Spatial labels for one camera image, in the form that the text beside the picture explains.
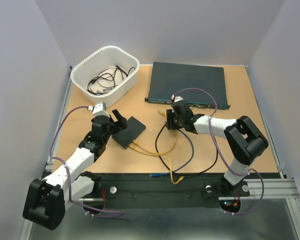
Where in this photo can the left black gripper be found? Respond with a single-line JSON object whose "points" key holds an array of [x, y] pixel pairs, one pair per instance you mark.
{"points": [[119, 125]]}

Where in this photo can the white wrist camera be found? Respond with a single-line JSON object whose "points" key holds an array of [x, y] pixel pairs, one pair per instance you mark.
{"points": [[99, 109], [175, 98]]}

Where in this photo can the white plastic bin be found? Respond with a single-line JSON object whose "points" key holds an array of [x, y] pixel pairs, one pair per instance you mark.
{"points": [[106, 75]]}

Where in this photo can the small black network switch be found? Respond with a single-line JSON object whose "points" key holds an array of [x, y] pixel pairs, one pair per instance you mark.
{"points": [[126, 137]]}

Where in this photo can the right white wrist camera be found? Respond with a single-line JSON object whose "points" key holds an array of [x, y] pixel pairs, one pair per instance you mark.
{"points": [[175, 98]]}

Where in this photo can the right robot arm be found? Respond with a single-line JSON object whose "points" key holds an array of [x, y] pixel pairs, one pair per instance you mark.
{"points": [[244, 138]]}

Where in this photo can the aluminium rail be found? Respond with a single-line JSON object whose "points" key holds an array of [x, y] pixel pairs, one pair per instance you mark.
{"points": [[277, 190]]}

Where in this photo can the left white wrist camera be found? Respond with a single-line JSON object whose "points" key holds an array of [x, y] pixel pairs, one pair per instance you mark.
{"points": [[99, 109]]}

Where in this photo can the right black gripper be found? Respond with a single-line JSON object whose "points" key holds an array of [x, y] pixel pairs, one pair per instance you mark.
{"points": [[170, 124]]}

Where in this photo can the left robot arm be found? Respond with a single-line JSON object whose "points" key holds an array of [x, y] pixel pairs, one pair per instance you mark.
{"points": [[48, 199]]}

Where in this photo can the large teal network switch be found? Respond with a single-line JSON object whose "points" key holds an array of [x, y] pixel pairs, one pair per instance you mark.
{"points": [[205, 85]]}

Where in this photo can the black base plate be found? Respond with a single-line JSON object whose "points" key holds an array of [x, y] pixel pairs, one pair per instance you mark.
{"points": [[127, 201]]}

